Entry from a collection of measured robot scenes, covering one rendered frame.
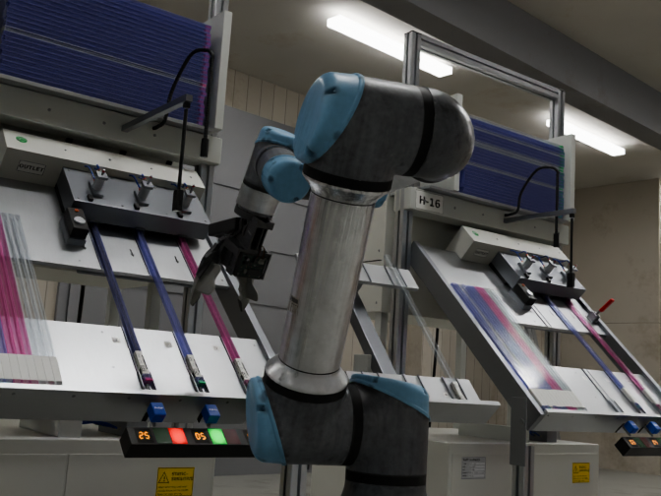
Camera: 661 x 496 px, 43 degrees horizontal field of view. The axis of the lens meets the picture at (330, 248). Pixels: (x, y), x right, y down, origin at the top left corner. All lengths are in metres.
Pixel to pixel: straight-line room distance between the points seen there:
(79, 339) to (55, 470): 0.33
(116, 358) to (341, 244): 0.69
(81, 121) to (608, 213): 8.76
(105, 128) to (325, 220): 1.13
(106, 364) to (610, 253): 9.00
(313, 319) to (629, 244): 9.19
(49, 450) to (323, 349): 0.87
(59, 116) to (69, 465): 0.79
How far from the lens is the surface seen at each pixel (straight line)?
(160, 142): 2.16
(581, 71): 6.38
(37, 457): 1.84
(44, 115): 2.06
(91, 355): 1.62
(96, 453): 1.88
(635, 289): 10.08
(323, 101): 1.02
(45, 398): 1.50
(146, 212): 1.98
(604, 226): 10.38
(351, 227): 1.06
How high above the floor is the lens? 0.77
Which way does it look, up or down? 9 degrees up
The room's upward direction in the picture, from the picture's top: 4 degrees clockwise
